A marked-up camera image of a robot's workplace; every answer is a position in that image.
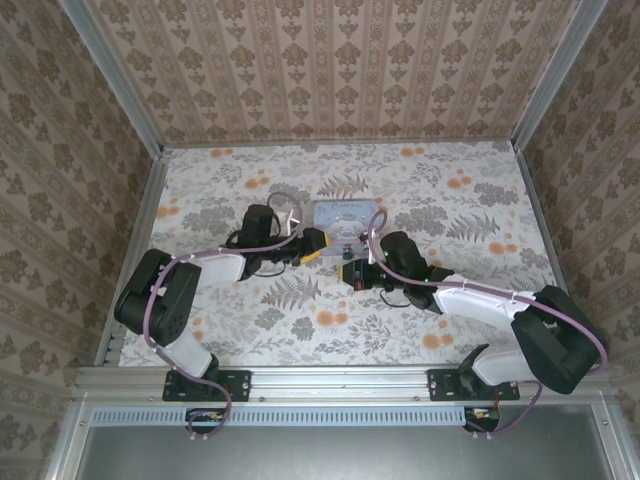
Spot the right controller board with wires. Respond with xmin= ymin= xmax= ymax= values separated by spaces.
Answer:
xmin=464 ymin=405 xmax=501 ymax=426

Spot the grey slotted cable duct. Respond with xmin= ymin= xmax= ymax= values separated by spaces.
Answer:
xmin=92 ymin=407 xmax=501 ymax=427

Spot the aluminium corner post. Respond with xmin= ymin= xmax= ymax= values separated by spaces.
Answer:
xmin=512 ymin=0 xmax=604 ymax=149
xmin=62 ymin=0 xmax=167 ymax=154

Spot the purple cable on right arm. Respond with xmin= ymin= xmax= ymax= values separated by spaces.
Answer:
xmin=367 ymin=209 xmax=610 ymax=442

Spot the blue cartoon print tin box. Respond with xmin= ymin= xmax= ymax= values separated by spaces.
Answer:
xmin=311 ymin=199 xmax=380 ymax=257

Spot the aluminium right corner post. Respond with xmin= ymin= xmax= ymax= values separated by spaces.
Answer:
xmin=512 ymin=0 xmax=604 ymax=149

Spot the aluminium right side rail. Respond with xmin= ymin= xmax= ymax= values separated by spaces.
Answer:
xmin=513 ymin=142 xmax=601 ymax=364

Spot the aluminium front frame rail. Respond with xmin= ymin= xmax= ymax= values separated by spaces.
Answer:
xmin=73 ymin=363 xmax=615 ymax=404

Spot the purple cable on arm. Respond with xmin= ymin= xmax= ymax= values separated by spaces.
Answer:
xmin=367 ymin=209 xmax=610 ymax=442
xmin=143 ymin=192 xmax=311 ymax=444

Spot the aluminium left corner post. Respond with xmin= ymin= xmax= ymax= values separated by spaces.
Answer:
xmin=62 ymin=0 xmax=167 ymax=154

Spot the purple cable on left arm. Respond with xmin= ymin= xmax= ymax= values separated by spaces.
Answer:
xmin=143 ymin=192 xmax=311 ymax=444

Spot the controller board with wires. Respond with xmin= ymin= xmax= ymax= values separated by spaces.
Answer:
xmin=464 ymin=405 xmax=501 ymax=426
xmin=187 ymin=408 xmax=226 ymax=426

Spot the left controller board with wires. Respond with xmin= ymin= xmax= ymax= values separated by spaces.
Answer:
xmin=187 ymin=408 xmax=226 ymax=426

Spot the aluminium left side rail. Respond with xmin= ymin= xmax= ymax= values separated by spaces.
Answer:
xmin=94 ymin=148 xmax=172 ymax=369

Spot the grey metal panel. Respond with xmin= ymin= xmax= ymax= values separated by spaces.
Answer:
xmin=44 ymin=403 xmax=640 ymax=480

